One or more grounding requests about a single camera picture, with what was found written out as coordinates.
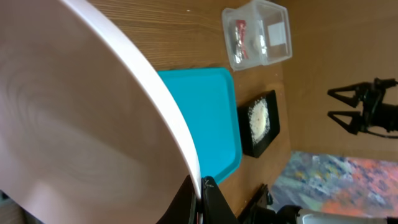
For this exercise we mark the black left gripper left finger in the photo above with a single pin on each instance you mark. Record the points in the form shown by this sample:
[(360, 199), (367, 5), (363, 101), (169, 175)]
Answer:
[(182, 209)]

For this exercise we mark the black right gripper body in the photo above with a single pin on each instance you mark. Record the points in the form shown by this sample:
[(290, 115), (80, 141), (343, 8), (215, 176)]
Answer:
[(376, 113)]

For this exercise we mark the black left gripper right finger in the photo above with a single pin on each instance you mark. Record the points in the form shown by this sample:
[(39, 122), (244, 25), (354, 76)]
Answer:
[(215, 208)]

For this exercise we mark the white plate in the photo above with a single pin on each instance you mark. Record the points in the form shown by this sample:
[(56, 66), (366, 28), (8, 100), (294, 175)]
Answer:
[(89, 131)]

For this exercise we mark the white tissue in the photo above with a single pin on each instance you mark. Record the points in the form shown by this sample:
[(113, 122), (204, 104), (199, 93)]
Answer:
[(259, 44)]

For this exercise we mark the red snack wrapper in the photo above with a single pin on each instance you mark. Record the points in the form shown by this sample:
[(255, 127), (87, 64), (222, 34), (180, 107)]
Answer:
[(240, 33)]

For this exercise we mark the colourful patterned floor mat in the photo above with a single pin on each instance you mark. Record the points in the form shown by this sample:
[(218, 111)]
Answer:
[(339, 185)]

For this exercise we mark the black plastic tray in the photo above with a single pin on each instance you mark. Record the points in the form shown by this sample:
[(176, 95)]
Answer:
[(249, 148)]

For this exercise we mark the pile of rice grains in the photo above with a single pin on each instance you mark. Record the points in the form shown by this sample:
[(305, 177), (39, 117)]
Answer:
[(259, 121)]

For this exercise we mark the blue serving tray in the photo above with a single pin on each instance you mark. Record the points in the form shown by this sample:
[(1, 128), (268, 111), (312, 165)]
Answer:
[(206, 98)]

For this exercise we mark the clear plastic bin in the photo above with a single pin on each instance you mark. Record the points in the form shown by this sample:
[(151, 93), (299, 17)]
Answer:
[(262, 18)]

